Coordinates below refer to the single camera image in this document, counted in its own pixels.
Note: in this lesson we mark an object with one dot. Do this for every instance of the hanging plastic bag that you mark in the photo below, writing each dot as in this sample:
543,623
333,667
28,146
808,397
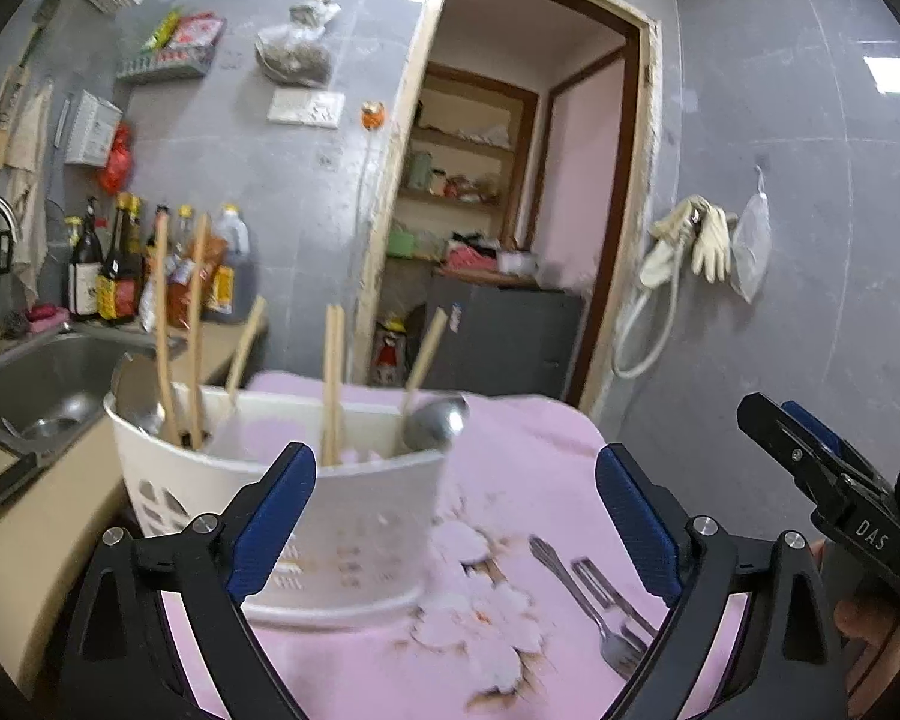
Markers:
295,53

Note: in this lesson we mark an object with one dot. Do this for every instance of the wooden chopstick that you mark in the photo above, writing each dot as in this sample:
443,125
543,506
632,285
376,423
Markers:
195,309
430,344
169,430
333,363

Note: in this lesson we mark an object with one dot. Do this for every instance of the pink floral tablecloth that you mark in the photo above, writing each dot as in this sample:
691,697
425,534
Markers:
497,635

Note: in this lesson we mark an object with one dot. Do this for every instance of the dark grey cabinet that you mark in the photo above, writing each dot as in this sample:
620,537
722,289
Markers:
503,340

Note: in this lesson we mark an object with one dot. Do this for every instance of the large steel spoon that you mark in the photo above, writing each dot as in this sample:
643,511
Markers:
436,424

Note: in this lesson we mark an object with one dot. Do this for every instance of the red plastic bag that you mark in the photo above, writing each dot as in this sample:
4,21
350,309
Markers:
114,176

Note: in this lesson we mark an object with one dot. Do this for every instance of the clear oil jug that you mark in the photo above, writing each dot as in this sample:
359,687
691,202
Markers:
233,290

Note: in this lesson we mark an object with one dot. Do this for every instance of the soy sauce bottle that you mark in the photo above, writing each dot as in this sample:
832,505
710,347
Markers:
117,280

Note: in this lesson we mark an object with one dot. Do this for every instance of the wooden door frame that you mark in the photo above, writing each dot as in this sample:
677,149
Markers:
629,219

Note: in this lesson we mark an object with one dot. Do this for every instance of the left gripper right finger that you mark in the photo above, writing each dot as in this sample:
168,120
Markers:
754,609

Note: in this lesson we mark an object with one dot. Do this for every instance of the steel kitchen sink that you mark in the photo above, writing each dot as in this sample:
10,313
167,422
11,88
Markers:
52,386

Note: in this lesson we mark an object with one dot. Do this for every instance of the wooden knife board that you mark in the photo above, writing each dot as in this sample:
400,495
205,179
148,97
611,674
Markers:
17,76

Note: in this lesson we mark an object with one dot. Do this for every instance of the grey wall shelf basket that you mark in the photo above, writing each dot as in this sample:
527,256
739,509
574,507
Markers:
182,63

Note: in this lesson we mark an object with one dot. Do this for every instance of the dark wine bottle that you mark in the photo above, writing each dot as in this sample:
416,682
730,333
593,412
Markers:
83,267

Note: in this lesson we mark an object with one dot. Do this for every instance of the right hand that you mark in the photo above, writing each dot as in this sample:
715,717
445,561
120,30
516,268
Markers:
868,624

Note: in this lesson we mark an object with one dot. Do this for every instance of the steel fork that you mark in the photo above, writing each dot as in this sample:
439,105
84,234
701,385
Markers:
618,650
606,594

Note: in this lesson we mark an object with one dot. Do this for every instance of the orange wall hook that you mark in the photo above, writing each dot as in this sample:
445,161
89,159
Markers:
373,115

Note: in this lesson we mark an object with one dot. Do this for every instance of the clear hanging bag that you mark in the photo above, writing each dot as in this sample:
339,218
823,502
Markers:
751,243

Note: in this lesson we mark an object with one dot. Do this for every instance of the wooden shelf unit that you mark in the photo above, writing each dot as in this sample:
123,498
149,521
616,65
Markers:
464,168

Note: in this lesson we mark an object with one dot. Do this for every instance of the hanging beige cloth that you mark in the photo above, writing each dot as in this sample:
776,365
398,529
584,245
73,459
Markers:
26,161

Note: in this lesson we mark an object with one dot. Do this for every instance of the white wall socket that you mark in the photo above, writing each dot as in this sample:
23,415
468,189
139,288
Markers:
306,108

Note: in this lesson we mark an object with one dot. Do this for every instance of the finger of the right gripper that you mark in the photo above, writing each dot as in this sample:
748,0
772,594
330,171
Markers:
814,470
852,462

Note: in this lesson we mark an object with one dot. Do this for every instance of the white plastic utensil holder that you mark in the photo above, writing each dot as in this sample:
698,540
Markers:
358,554

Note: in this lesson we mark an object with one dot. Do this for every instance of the cream rubber gloves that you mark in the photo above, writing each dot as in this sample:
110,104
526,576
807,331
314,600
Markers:
695,228

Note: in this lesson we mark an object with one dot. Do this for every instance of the white paper box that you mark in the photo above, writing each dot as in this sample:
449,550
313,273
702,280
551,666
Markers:
92,131

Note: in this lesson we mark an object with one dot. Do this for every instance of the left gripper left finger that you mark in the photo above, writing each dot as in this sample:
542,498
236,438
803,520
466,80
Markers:
121,660

